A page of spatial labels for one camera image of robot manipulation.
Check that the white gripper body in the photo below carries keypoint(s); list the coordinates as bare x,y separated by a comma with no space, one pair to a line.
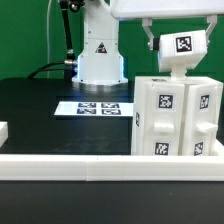
159,9

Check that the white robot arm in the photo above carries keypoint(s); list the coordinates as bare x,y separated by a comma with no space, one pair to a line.
100,63

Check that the white base marker plate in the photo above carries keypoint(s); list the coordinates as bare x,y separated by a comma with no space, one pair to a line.
105,109

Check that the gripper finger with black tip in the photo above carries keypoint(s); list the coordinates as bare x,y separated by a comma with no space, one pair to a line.
153,41
212,22

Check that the white U-shaped fence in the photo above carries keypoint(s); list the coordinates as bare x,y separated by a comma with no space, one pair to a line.
113,168

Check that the white cabinet body box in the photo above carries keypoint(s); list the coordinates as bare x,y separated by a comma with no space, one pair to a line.
139,106

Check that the white cabinet door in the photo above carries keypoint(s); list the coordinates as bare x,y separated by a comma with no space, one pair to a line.
164,104
202,114

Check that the white cabinet top block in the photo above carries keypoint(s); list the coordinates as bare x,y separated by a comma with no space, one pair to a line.
185,48

